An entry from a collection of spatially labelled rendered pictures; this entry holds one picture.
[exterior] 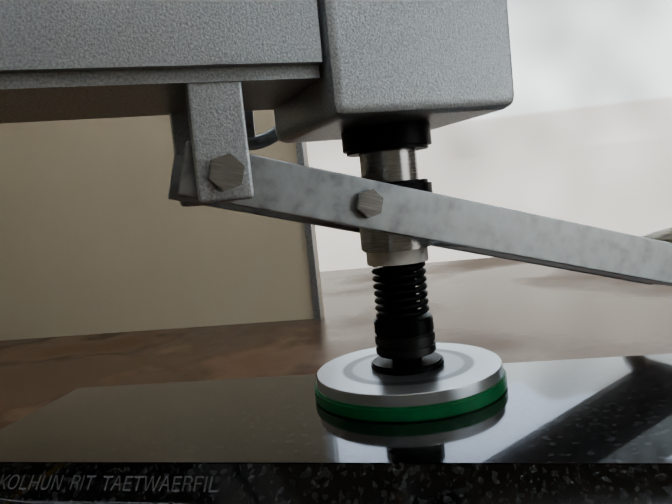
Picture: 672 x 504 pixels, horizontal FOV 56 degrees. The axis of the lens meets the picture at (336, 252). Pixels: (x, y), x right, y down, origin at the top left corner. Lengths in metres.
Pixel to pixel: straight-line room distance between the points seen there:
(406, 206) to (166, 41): 0.28
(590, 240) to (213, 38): 0.48
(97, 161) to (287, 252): 1.97
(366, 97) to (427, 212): 0.15
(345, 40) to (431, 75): 0.09
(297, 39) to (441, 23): 0.14
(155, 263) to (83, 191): 0.96
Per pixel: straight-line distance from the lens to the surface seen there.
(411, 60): 0.62
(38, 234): 6.61
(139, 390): 0.90
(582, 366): 0.81
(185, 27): 0.58
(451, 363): 0.74
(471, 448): 0.58
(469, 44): 0.66
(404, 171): 0.69
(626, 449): 0.59
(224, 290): 5.83
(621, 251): 0.82
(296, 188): 0.61
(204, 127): 0.58
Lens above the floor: 1.05
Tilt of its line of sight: 5 degrees down
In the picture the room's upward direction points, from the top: 6 degrees counter-clockwise
